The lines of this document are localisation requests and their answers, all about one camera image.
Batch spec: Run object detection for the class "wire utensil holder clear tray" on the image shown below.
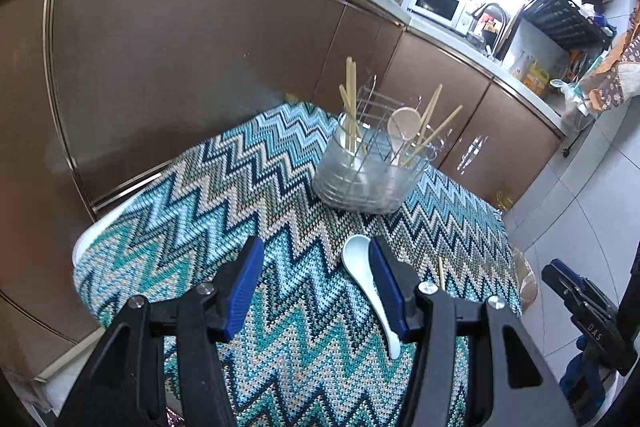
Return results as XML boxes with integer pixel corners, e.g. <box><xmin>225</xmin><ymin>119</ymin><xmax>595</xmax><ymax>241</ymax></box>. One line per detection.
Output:
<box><xmin>312</xmin><ymin>74</ymin><xmax>443</xmax><ymax>212</ymax></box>

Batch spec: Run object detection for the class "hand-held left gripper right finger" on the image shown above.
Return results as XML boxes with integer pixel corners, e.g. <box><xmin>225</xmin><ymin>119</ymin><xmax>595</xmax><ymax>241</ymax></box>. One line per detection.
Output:
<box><xmin>367</xmin><ymin>234</ymin><xmax>581</xmax><ymax>427</ymax></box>

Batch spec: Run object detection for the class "zigzag knit tablecloth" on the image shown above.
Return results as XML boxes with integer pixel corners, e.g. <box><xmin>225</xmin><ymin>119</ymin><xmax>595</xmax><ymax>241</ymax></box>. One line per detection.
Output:
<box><xmin>72</xmin><ymin>101</ymin><xmax>523</xmax><ymax>427</ymax></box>

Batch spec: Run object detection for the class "metal kitchen faucet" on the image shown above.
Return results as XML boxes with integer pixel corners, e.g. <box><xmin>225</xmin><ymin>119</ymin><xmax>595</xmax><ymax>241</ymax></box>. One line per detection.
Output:
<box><xmin>470</xmin><ymin>3</ymin><xmax>507</xmax><ymax>60</ymax></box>

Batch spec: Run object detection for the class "white microwave oven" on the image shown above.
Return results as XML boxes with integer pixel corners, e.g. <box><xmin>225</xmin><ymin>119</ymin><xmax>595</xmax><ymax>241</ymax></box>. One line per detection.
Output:
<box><xmin>409</xmin><ymin>0</ymin><xmax>473</xmax><ymax>32</ymax></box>

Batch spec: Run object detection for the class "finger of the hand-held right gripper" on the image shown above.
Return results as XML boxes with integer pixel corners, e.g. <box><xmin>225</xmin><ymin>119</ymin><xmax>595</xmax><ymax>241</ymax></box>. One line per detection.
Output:
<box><xmin>541</xmin><ymin>264</ymin><xmax>583</xmax><ymax>315</ymax></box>
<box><xmin>550</xmin><ymin>258</ymin><xmax>608</xmax><ymax>305</ymax></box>

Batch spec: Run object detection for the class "beige bag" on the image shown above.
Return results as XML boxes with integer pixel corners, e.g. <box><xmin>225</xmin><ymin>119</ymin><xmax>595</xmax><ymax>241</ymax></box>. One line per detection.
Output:
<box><xmin>512</xmin><ymin>247</ymin><xmax>540</xmax><ymax>305</ymax></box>

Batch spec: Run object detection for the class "floral orange cloth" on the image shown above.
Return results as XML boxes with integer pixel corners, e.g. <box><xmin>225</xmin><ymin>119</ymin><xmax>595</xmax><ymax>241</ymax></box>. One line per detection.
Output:
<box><xmin>587</xmin><ymin>7</ymin><xmax>640</xmax><ymax>112</ymax></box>

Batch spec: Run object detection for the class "beige spoon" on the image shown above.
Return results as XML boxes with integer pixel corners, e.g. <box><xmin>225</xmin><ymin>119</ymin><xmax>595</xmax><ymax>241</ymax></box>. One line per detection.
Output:
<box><xmin>389</xmin><ymin>107</ymin><xmax>422</xmax><ymax>168</ymax></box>

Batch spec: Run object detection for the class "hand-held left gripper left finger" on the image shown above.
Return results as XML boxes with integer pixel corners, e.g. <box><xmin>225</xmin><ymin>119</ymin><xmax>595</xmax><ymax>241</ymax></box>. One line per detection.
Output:
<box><xmin>52</xmin><ymin>234</ymin><xmax>266</xmax><ymax>427</ymax></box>

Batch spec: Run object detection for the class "yellow package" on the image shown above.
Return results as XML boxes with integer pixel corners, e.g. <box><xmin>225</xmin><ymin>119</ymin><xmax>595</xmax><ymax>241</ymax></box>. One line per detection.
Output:
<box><xmin>521</xmin><ymin>61</ymin><xmax>551</xmax><ymax>96</ymax></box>

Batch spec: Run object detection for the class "clear plastic bag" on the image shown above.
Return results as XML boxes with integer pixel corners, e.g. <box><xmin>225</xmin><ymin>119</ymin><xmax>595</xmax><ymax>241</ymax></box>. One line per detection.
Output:
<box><xmin>550</xmin><ymin>77</ymin><xmax>596</xmax><ymax>132</ymax></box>

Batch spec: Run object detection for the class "brown kitchen cabinet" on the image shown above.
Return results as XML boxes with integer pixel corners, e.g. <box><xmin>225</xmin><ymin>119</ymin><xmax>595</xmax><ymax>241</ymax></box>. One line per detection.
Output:
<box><xmin>0</xmin><ymin>0</ymin><xmax>566</xmax><ymax>383</ymax></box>

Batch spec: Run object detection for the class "light blue ceramic spoon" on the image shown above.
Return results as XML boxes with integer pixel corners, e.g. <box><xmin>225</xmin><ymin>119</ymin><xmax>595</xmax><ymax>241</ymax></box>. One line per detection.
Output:
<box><xmin>342</xmin><ymin>234</ymin><xmax>402</xmax><ymax>360</ymax></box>

